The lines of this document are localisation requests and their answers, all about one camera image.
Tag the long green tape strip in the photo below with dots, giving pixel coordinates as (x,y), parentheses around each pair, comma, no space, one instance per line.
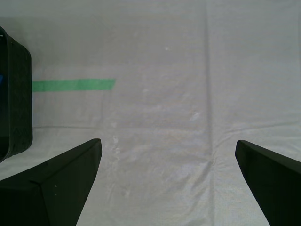
(73,85)

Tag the black perforated plastic basket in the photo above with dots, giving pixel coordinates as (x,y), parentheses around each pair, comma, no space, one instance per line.
(16,99)

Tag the white table cloth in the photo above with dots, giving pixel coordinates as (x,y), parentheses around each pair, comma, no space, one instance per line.
(164,94)

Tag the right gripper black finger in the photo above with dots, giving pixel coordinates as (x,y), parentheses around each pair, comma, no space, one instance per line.
(275,183)
(51,188)

